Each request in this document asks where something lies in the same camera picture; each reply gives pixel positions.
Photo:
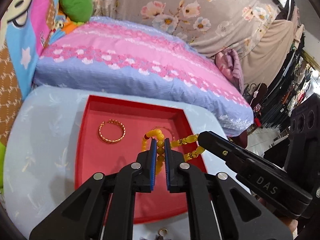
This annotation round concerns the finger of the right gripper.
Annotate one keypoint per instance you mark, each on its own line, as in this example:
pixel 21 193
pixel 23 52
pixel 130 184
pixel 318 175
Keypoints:
pixel 225 149

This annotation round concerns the black camera housing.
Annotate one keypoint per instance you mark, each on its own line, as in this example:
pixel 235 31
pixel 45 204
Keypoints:
pixel 302 162

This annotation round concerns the grey floral blanket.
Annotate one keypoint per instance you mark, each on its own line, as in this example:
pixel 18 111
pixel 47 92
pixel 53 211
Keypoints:
pixel 258 30

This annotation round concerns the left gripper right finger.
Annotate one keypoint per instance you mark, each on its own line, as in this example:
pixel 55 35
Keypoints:
pixel 218 207

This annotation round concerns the thin rose gold bangle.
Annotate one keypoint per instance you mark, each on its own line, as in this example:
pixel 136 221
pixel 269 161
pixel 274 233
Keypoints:
pixel 167 129

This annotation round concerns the colourful monkey cartoon quilt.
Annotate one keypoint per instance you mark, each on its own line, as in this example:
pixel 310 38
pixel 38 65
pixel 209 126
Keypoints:
pixel 27 27

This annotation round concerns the purple garnet bead strand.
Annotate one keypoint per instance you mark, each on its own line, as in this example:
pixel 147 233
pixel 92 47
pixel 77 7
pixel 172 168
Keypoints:
pixel 160 237

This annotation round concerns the gold twisted bangle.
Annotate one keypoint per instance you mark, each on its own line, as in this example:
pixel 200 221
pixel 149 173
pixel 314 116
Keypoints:
pixel 111 131

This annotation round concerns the red jewelry tray box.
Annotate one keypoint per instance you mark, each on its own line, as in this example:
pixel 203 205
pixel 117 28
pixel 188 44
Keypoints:
pixel 94 155

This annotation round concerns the pink and blue pillow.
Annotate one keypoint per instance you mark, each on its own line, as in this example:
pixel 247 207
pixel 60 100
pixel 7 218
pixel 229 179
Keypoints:
pixel 119 57

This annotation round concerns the gold hoop earring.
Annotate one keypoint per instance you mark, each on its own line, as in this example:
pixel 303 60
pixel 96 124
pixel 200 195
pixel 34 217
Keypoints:
pixel 162 232

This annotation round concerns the green plush pillow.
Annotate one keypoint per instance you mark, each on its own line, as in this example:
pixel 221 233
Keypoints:
pixel 77 10

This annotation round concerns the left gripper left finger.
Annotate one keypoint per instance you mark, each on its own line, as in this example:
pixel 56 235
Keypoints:
pixel 103 206

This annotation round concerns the pink purple folded cloth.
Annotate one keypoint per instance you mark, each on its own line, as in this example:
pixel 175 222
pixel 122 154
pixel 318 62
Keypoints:
pixel 229 65

